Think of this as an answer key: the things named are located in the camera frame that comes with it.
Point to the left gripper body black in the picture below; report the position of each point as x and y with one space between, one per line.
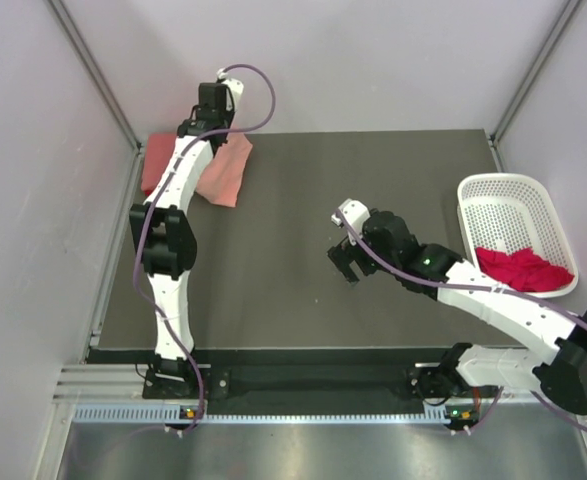
226 118

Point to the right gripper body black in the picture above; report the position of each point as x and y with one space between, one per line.
346 252

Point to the salmon pink t shirt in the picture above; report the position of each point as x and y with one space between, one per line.
221 180

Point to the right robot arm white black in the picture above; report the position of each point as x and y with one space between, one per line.
551 358

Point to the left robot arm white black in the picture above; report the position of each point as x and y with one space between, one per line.
166 247

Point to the folded red t shirt stack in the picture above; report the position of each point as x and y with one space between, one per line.
158 152

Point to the white perforated laundry basket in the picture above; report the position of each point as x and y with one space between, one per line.
510 212

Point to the crimson t shirt in basket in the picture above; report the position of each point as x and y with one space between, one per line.
523 270

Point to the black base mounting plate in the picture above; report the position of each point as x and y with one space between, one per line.
314 382

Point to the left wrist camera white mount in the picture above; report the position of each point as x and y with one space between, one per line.
235 89

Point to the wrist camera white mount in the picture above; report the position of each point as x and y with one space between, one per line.
235 89
354 212

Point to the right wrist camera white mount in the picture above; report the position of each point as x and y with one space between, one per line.
354 212

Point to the aluminium rail with cable duct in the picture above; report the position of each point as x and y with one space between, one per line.
113 394

